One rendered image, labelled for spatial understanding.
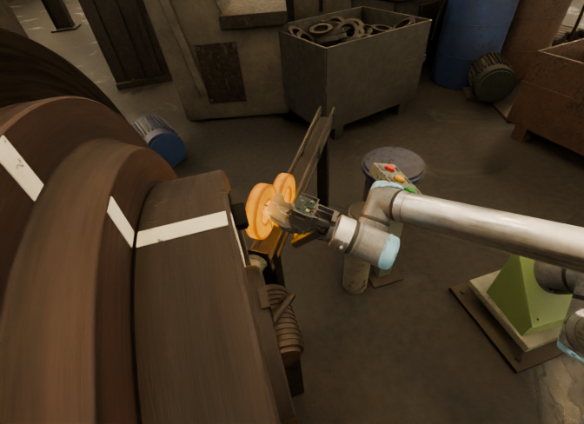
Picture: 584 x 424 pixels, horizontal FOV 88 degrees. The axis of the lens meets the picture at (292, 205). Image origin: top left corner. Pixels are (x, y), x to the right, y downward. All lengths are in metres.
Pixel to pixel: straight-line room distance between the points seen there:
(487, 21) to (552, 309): 2.61
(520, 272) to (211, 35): 2.56
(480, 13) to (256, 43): 1.96
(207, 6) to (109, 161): 2.66
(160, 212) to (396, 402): 1.33
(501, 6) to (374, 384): 3.12
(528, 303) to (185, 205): 1.39
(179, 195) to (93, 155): 0.05
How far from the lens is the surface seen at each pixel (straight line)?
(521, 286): 1.45
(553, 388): 1.67
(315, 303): 1.55
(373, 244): 0.77
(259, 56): 2.85
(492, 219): 0.79
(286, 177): 0.92
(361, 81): 2.55
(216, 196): 0.17
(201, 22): 2.85
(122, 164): 0.18
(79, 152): 0.19
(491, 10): 3.52
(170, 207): 0.17
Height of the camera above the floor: 1.36
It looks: 43 degrees down
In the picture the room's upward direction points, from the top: 5 degrees counter-clockwise
